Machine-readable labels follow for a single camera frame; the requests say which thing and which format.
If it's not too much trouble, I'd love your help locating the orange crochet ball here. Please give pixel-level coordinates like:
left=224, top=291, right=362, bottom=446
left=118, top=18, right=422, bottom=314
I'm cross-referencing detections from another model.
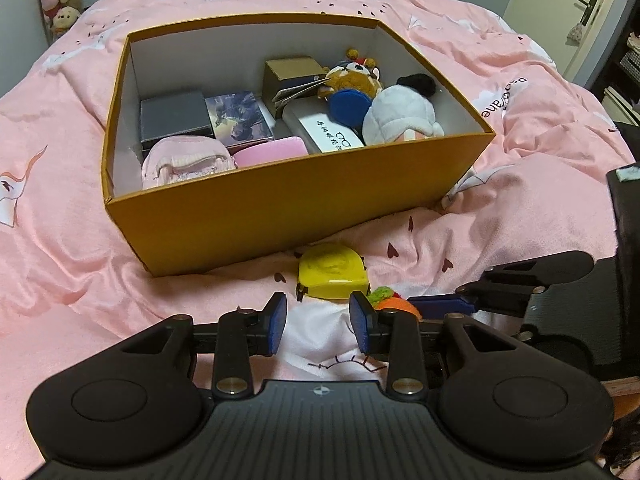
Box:
left=367, top=286, right=422, bottom=320

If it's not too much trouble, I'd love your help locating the yellow tape measure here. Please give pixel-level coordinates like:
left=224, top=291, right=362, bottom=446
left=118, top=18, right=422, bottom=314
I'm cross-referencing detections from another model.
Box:
left=296, top=243, right=370, bottom=301

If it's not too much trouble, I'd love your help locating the pink embroidered pouch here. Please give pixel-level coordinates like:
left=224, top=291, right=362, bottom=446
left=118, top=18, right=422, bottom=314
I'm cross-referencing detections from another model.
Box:
left=141, top=136, right=236, bottom=190

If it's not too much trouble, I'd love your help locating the pink wallet case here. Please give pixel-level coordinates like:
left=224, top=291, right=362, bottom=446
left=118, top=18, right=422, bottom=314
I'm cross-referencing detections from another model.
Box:
left=233, top=136, right=308, bottom=168

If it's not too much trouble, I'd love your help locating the white striped plush toy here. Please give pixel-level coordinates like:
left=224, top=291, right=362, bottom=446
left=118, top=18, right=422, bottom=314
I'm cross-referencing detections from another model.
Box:
left=362, top=74, right=445, bottom=146

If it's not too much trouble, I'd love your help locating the purple art card box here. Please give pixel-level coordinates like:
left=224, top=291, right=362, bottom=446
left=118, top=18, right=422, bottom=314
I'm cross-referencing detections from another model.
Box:
left=205, top=91, right=272, bottom=152

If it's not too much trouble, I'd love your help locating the white glasses case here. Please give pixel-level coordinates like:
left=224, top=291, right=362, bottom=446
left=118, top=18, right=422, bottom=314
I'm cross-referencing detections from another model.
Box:
left=282, top=96, right=364, bottom=154

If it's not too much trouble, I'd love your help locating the dark grey gift box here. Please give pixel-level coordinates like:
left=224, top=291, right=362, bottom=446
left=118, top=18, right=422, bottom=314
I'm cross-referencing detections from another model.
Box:
left=139, top=90, right=214, bottom=150

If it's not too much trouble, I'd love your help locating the brown dog plush toy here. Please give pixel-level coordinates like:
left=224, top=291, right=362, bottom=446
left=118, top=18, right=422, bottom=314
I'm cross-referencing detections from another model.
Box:
left=317, top=48, right=383, bottom=130

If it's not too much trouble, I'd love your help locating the gold jewellery box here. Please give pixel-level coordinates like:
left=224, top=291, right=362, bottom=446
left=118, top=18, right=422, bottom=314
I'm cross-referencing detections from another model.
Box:
left=262, top=56, right=326, bottom=105

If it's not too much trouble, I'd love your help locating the person's right hand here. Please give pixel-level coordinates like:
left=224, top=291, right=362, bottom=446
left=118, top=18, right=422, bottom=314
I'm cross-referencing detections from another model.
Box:
left=602, top=377, right=639, bottom=468

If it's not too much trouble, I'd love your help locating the pink cloud print duvet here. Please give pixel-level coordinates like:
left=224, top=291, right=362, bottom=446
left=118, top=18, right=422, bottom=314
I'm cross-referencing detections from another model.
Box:
left=1, top=0, right=632, bottom=479

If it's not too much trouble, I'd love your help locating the orange cardboard storage box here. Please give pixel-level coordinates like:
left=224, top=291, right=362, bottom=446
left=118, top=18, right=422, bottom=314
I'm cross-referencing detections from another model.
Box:
left=101, top=12, right=494, bottom=276

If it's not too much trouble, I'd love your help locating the dark shelf with clutter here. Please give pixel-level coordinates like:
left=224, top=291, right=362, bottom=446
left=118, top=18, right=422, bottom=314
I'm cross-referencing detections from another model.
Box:
left=594, top=0, right=640, bottom=131

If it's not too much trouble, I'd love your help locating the cream door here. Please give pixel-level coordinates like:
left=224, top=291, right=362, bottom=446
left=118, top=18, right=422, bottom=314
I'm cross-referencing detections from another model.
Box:
left=503, top=0, right=614, bottom=82

